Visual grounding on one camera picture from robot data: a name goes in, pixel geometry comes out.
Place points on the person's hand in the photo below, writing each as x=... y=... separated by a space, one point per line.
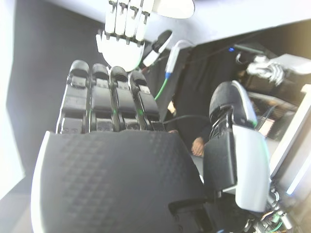
x=198 y=145

